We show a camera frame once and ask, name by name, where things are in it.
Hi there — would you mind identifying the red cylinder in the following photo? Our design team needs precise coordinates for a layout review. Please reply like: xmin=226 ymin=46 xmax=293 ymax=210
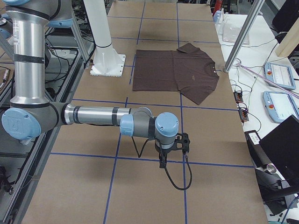
xmin=213 ymin=0 xmax=222 ymax=14

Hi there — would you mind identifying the lower teach pendant tablet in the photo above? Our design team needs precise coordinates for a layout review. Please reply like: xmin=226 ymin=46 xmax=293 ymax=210
xmin=263 ymin=91 xmax=299 ymax=124

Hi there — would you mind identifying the teach pendant tablet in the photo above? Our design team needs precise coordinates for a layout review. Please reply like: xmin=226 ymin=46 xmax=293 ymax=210
xmin=263 ymin=91 xmax=299 ymax=124
xmin=264 ymin=63 xmax=296 ymax=90

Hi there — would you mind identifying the brown t-shirt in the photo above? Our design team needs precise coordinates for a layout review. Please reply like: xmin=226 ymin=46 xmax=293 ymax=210
xmin=132 ymin=43 xmax=219 ymax=105

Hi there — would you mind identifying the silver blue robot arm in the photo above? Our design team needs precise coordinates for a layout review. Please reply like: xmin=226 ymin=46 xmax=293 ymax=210
xmin=1 ymin=0 xmax=179 ymax=168

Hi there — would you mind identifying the black laptop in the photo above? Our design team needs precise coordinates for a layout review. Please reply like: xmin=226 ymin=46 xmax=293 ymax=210
xmin=259 ymin=115 xmax=299 ymax=186

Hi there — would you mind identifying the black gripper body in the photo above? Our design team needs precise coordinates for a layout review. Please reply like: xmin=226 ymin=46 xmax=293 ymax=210
xmin=157 ymin=148 xmax=174 ymax=168

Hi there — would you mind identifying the upper teach pendant tablet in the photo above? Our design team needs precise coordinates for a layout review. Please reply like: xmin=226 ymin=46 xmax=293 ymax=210
xmin=264 ymin=63 xmax=296 ymax=90

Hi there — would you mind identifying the aluminium frame post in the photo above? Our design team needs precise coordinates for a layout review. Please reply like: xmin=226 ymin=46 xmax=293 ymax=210
xmin=224 ymin=0 xmax=265 ymax=73

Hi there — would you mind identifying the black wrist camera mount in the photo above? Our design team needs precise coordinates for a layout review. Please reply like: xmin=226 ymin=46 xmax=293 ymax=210
xmin=174 ymin=133 xmax=190 ymax=152

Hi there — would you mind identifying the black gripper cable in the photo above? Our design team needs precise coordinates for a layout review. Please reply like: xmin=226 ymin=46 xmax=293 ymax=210
xmin=157 ymin=139 xmax=193 ymax=191

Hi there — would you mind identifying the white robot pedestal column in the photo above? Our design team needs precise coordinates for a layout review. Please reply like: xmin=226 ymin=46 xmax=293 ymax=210
xmin=84 ymin=0 xmax=126 ymax=77

